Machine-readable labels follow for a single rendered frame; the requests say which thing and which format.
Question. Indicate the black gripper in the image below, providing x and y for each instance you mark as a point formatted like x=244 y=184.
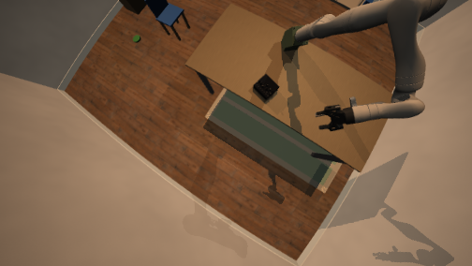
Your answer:
x=344 y=116

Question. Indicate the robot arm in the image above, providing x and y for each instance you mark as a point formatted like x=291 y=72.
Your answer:
x=402 y=18

